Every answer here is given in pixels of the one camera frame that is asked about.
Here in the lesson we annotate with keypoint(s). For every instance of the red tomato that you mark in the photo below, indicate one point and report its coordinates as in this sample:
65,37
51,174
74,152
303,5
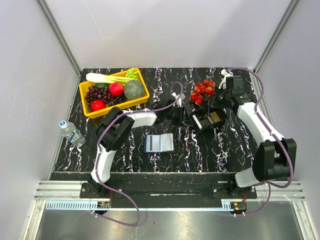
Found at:
97,105

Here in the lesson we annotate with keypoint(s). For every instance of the black leather card holder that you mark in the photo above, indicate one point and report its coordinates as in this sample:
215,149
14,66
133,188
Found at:
167,142

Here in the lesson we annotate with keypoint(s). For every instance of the gold credit card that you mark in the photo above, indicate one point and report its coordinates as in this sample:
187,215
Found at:
214,117

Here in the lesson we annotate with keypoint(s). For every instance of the black card storage box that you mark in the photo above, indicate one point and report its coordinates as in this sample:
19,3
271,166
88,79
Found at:
202,122

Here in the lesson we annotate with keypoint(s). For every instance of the white credit card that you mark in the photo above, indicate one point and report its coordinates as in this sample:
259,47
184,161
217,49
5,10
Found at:
153,143

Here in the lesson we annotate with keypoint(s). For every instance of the yellow plastic tray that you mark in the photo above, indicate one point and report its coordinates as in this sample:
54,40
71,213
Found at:
83,88

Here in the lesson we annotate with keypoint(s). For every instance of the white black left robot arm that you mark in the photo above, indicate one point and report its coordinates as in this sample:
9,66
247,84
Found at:
114,130

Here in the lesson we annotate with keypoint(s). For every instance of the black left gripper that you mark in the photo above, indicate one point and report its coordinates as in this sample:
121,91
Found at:
183,117

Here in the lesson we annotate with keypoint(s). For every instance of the white green leek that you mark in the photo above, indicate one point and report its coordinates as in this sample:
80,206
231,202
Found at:
110,79

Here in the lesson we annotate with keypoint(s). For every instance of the green melon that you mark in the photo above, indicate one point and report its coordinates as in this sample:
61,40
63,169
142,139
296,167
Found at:
134,89

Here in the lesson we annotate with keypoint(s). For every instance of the dark purple grape bunch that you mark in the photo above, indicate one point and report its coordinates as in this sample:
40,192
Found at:
97,93

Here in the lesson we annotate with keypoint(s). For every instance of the plastic water bottle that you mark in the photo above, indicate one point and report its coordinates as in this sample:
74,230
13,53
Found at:
71,133

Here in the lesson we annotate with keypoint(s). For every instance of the red artificial berry bunch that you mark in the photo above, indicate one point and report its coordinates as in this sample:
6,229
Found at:
202,92

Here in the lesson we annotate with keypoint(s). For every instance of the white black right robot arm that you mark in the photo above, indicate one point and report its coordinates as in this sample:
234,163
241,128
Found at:
275,157

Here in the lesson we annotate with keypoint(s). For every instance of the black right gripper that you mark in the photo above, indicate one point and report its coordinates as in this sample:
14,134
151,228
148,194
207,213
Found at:
214,103

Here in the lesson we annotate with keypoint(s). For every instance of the red apple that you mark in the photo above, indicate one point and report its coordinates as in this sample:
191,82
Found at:
116,89

